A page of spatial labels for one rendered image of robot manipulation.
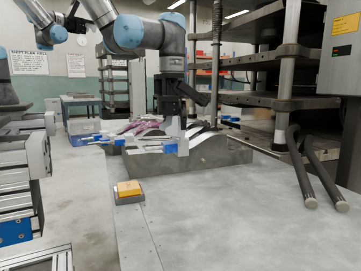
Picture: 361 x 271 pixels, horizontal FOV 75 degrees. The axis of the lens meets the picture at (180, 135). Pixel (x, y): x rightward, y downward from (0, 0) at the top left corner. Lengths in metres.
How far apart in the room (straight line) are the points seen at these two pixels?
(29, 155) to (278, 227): 0.59
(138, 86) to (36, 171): 4.86
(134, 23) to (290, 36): 0.80
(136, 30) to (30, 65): 7.59
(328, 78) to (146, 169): 0.87
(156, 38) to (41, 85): 7.59
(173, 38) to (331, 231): 0.60
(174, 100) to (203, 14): 9.54
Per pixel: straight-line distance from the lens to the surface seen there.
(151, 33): 0.63
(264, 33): 1.91
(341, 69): 1.20
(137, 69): 5.42
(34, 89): 8.16
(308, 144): 1.04
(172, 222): 0.59
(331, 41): 1.24
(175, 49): 0.66
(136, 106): 5.41
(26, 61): 8.17
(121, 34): 0.61
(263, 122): 1.71
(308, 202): 0.72
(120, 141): 0.96
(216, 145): 0.90
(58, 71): 8.16
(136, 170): 0.82
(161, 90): 0.67
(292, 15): 1.25
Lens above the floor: 1.13
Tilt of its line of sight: 13 degrees down
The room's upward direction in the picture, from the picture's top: straight up
